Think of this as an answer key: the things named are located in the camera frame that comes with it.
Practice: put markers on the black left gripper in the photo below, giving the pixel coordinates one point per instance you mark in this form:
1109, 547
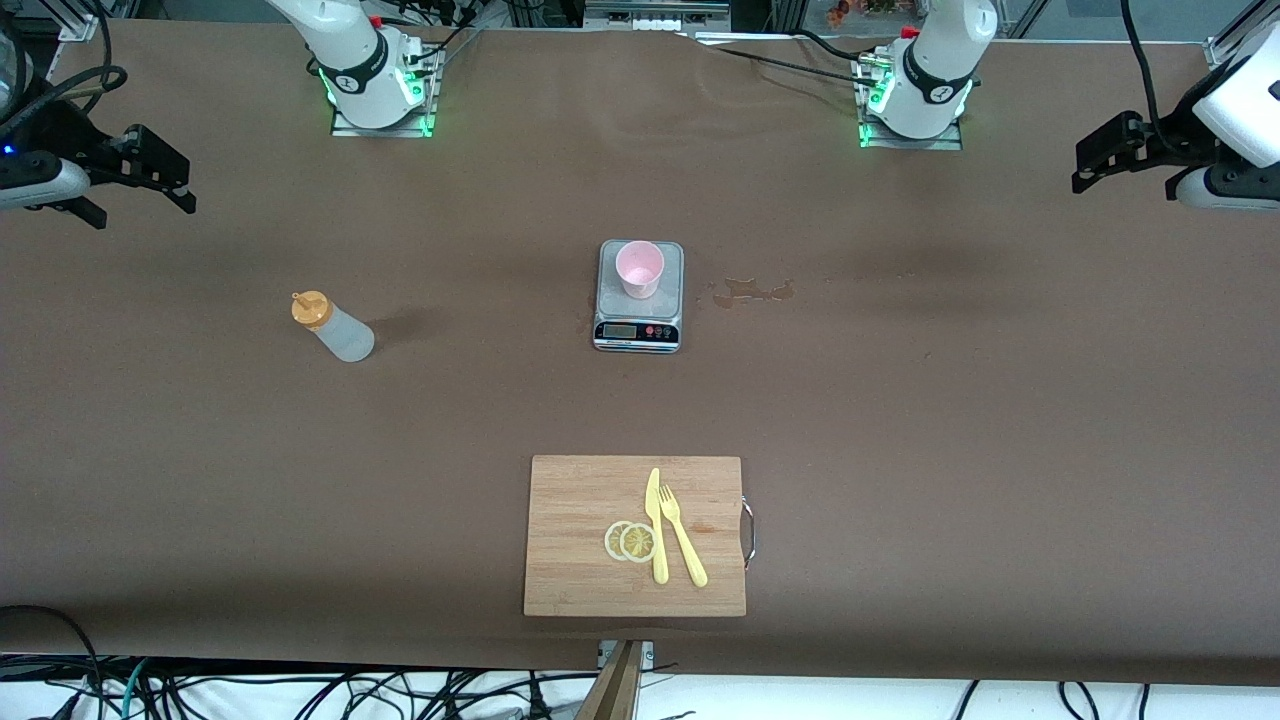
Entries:
1172, 143

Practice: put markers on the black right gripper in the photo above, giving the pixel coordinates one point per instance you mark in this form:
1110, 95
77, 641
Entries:
68, 140

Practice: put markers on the clear sauce bottle orange cap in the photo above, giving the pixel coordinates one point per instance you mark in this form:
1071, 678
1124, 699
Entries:
340, 335

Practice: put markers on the pink plastic cup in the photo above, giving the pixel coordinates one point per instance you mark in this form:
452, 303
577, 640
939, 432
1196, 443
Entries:
640, 272

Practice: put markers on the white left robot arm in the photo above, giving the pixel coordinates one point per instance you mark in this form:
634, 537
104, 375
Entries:
935, 70

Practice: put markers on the brown paper table cover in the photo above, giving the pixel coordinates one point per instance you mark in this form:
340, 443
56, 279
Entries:
900, 450

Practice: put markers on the white power strip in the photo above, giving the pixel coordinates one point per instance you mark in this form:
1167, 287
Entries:
655, 22

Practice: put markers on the silver digital kitchen scale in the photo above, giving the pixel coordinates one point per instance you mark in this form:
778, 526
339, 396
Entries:
640, 325

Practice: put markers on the wooden cutting board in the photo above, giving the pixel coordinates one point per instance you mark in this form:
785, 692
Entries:
570, 540

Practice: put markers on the yellow plastic fork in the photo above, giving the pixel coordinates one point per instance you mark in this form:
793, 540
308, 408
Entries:
691, 560

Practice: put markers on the yellow lemon slice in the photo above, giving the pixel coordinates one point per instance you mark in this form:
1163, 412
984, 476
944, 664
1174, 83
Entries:
611, 540
638, 543

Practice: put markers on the yellow plastic knife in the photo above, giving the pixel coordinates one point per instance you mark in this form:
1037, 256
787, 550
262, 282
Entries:
660, 565

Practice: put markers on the wooden beam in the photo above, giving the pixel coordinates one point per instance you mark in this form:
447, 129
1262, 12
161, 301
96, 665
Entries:
615, 690

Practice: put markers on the aluminium frame profile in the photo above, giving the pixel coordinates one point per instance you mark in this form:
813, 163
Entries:
78, 25

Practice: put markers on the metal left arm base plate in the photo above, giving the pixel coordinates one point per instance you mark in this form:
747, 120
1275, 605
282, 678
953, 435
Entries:
910, 143

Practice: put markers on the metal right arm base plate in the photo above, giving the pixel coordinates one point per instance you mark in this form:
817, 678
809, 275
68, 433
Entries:
380, 131

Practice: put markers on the small metal bracket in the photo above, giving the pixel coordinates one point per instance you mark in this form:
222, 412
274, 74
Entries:
647, 655

